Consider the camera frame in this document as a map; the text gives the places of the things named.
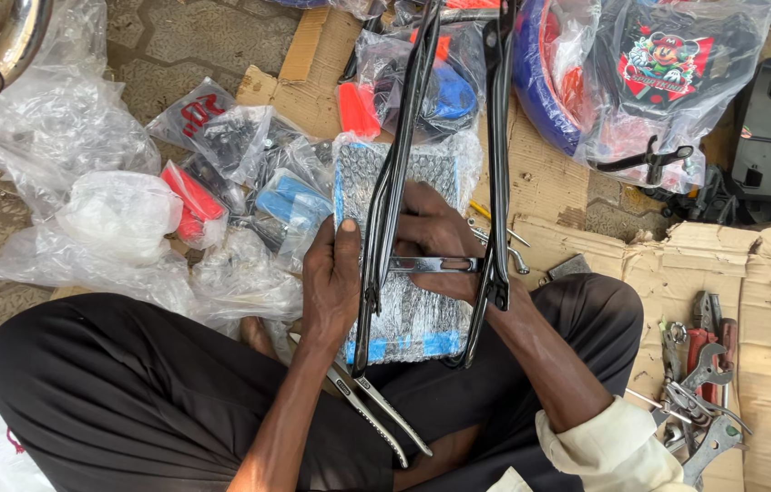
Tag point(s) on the person's left hand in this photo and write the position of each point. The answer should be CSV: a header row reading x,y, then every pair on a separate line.
x,y
327,294

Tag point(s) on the person's right hand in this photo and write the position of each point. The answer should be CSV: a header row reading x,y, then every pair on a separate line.
x,y
436,232

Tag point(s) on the person's right fingers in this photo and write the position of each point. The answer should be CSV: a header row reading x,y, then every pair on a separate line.
x,y
426,205

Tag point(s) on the black metal bicycle frame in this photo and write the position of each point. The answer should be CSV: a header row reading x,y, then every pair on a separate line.
x,y
395,177

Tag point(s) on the bubble-wrapped blue frame part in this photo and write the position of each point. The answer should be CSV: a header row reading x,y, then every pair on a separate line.
x,y
426,328

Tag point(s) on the chrome spanner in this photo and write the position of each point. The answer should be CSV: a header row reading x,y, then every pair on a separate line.
x,y
518,259
515,239

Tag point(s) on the clear bag of blue parts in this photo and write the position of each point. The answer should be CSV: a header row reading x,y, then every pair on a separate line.
x,y
450,95

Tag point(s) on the clear bag of blue pedals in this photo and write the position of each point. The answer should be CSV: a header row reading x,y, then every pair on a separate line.
x,y
293,205

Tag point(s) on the small grey metal block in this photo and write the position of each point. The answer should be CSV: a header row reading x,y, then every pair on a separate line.
x,y
568,267

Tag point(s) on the clear bag of black parts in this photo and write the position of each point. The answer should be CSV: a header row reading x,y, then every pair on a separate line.
x,y
242,143

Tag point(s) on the crumpled clear plastic bag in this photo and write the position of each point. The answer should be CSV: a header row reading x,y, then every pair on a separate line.
x,y
242,280
50,266

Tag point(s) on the person's bare foot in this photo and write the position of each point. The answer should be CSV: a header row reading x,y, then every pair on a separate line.
x,y
255,335

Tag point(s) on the clear bag of red grips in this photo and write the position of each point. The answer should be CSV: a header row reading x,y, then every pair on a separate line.
x,y
190,201

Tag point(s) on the large bag with cartoon seat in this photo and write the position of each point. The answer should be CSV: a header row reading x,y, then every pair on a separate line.
x,y
645,75

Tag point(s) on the clear bag with red print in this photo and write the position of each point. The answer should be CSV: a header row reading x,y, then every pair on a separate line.
x,y
187,116

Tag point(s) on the black plastic pedal assembly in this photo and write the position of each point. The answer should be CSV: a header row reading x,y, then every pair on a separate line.
x,y
703,198

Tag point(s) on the thin metal rod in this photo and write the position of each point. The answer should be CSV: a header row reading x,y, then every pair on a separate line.
x,y
652,403

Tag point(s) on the person's white shirt sleeve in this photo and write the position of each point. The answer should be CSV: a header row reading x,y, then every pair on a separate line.
x,y
604,451

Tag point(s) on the white plastic bag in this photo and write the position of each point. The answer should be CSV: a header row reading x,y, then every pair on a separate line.
x,y
119,212

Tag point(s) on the grey adjustable wrench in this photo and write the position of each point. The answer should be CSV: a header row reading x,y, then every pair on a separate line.
x,y
708,369

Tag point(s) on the heap of metal spanners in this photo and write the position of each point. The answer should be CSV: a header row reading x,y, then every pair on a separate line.
x,y
689,403

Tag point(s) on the person's black trousers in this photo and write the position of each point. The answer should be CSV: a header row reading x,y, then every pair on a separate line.
x,y
119,396

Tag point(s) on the large crumpled clear plastic sheet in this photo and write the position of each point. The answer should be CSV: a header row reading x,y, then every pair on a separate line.
x,y
57,130

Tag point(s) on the torn brown cardboard sheet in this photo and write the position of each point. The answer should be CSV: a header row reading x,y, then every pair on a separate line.
x,y
768,382

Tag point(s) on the chrome slotted metal bracket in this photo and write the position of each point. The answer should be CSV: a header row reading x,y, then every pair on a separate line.
x,y
436,264

